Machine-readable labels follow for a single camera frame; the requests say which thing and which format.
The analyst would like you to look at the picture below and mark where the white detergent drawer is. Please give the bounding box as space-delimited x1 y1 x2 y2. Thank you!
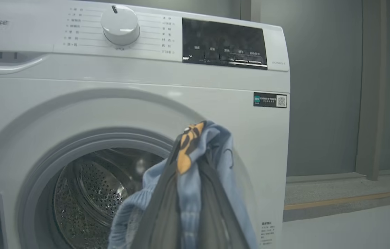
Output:
0 0 54 75

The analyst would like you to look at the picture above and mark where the blue cartoon print garment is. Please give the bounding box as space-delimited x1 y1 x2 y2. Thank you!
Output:
107 120 259 249

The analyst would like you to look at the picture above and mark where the small printed text sticker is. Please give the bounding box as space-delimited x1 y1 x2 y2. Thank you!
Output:
260 221 277 247

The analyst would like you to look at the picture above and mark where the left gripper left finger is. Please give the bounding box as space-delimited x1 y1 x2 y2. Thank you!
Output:
131 134 182 249

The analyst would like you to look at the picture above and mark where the grey rubber door gasket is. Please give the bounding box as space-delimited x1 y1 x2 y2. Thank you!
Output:
18 133 182 249

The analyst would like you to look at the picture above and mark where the black display control panel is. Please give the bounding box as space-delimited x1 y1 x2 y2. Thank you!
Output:
182 18 268 71

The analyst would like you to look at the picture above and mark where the white program dial knob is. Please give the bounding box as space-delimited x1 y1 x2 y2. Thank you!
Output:
100 4 141 46

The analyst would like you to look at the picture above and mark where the white washing machine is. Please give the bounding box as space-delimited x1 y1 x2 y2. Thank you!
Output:
0 0 291 249

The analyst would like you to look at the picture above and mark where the perforated steel drum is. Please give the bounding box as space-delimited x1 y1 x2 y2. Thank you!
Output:
53 148 165 249

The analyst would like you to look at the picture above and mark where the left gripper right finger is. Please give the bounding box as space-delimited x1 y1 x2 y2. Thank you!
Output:
198 161 251 249

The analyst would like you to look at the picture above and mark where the black QR code sticker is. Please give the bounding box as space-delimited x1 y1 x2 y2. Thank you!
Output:
253 92 288 109

